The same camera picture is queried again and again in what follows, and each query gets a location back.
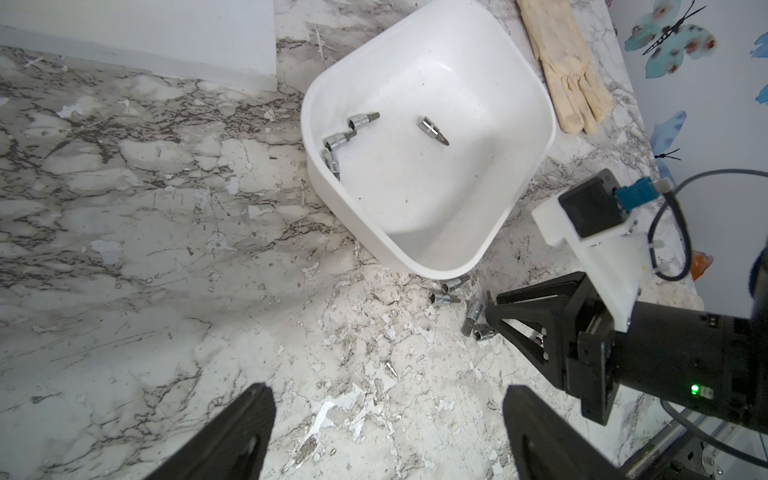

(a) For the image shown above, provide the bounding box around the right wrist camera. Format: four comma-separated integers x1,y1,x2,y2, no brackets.
532,169,673,333

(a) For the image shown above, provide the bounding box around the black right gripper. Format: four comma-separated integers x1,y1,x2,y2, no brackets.
485,272,767,433

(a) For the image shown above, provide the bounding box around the white plastic storage box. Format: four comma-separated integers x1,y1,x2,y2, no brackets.
300,1,557,280

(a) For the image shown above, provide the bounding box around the white tiered wooden shelf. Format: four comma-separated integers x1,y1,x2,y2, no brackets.
1,0,277,92

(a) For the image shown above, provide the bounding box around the beige work glove far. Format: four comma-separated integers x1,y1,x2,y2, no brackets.
517,0,613,134

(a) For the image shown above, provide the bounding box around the silver bit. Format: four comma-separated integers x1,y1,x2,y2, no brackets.
347,112,380,131

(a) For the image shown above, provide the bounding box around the silver screwdriver bit socket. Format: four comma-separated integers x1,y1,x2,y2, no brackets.
419,116,450,146

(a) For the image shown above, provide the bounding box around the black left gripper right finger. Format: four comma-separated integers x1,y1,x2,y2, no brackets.
503,385,625,480

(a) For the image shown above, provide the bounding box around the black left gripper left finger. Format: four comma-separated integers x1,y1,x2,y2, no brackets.
148,383,276,480

